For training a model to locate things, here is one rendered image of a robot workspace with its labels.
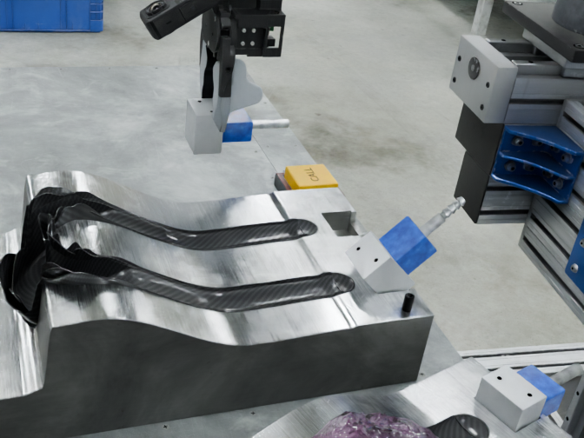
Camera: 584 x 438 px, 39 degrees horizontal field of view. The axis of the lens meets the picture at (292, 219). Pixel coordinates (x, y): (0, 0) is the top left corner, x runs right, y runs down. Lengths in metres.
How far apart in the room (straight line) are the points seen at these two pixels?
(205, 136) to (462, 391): 0.44
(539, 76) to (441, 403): 0.63
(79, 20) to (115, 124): 2.74
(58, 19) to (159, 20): 3.11
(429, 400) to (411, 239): 0.17
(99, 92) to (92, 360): 0.78
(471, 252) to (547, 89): 1.46
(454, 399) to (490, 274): 1.82
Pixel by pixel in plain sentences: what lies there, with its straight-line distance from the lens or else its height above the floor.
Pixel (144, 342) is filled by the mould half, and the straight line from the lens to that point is 0.74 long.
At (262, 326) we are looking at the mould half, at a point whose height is 0.88.
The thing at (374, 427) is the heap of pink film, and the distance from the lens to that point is 0.68.
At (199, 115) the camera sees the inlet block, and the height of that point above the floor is 0.96.
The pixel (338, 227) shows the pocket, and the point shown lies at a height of 0.87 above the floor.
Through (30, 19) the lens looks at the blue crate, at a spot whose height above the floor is 0.06.
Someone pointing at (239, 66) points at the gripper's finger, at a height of 1.02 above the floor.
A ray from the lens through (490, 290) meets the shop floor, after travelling 2.54.
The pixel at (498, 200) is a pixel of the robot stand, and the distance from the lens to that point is 1.36.
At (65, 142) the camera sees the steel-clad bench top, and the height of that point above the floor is 0.80.
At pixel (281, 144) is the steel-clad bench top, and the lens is 1.32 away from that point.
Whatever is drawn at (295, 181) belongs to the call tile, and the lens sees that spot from 1.15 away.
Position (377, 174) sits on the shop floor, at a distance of 3.04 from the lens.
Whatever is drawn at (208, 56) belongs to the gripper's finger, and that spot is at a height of 1.02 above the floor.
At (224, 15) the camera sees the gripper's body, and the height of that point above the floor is 1.09.
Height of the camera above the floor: 1.38
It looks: 31 degrees down
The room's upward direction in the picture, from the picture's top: 8 degrees clockwise
